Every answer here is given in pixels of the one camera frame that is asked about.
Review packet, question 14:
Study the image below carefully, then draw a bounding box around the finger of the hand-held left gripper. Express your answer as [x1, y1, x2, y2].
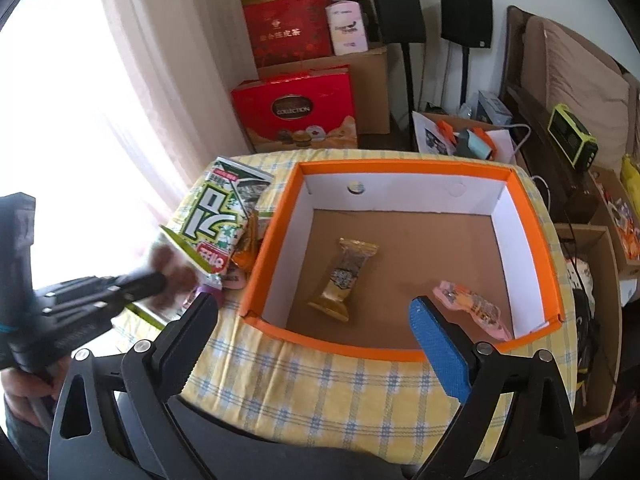
[42, 296, 132, 333]
[34, 271, 168, 307]

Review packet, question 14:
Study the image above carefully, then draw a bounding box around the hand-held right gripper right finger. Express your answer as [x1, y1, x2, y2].
[409, 296, 581, 480]

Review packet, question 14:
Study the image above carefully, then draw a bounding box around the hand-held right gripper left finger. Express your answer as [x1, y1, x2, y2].
[47, 291, 221, 480]

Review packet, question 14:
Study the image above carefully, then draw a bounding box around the pink snack packet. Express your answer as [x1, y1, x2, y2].
[432, 280, 514, 343]

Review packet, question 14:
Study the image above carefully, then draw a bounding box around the orange cardboard box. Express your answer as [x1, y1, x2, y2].
[241, 160, 567, 363]

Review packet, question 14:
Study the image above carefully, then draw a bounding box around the person's left hand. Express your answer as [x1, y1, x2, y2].
[2, 367, 58, 428]

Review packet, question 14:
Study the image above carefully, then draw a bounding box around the small pink candy packet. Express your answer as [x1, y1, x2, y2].
[220, 265, 248, 290]

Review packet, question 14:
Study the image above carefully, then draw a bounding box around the orange candy wrapper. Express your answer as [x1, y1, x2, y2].
[230, 210, 273, 273]

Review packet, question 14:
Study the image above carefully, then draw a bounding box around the green white seaweed packet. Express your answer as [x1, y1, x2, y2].
[159, 156, 275, 278]

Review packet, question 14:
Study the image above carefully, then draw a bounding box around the gold candy wrapper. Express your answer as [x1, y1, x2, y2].
[306, 238, 379, 322]

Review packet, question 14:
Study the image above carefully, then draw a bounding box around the yellow plaid tablecloth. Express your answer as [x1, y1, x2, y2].
[112, 152, 568, 463]

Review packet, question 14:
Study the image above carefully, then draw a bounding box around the tall open cardboard box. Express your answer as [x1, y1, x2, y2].
[552, 224, 623, 431]

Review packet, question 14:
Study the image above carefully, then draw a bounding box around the teal and orange part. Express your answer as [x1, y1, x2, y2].
[452, 127, 496, 161]

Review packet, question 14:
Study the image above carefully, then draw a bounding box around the cardboard box of snacks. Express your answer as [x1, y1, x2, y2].
[587, 165, 640, 278]

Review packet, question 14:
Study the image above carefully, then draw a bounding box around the white open box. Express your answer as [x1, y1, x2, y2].
[411, 110, 518, 166]

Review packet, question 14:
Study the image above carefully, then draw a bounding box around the white sheer curtain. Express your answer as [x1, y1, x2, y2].
[0, 0, 261, 311]

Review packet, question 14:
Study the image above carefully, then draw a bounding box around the red chocolate gift box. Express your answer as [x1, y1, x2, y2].
[231, 66, 359, 153]

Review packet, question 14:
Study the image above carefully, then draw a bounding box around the small white carton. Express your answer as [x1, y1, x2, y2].
[475, 91, 513, 126]

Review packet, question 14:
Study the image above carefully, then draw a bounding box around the yellow plastic bag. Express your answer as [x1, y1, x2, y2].
[620, 155, 640, 201]

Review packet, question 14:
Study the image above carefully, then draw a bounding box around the brown cardboard box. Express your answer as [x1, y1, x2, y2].
[257, 46, 392, 135]

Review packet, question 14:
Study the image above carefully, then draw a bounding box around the red gift box upper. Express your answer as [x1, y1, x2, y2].
[242, 0, 335, 68]

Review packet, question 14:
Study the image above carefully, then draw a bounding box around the brown sofa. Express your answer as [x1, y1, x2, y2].
[500, 5, 640, 171]

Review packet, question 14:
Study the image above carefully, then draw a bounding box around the beige sofa cushion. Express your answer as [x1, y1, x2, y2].
[544, 24, 632, 133]

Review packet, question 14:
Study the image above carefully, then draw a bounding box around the black speaker on stand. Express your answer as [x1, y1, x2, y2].
[368, 0, 427, 151]
[440, 0, 493, 111]

